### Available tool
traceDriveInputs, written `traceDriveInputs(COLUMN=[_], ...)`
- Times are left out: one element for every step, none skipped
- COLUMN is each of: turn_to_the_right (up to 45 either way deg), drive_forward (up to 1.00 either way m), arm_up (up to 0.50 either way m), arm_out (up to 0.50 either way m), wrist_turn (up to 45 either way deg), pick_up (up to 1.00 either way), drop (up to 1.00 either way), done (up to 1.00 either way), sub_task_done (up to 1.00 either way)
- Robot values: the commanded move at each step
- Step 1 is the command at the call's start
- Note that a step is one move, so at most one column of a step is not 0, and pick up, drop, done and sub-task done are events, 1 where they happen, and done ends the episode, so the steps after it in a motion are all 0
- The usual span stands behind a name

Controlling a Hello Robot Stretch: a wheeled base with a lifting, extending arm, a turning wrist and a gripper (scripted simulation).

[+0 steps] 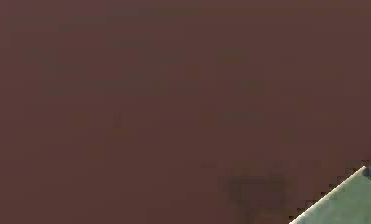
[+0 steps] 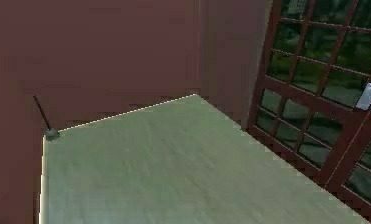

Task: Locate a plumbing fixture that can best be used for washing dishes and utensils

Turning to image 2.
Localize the red-brown glass pane door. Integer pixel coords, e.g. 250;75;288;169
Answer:
246;0;371;222

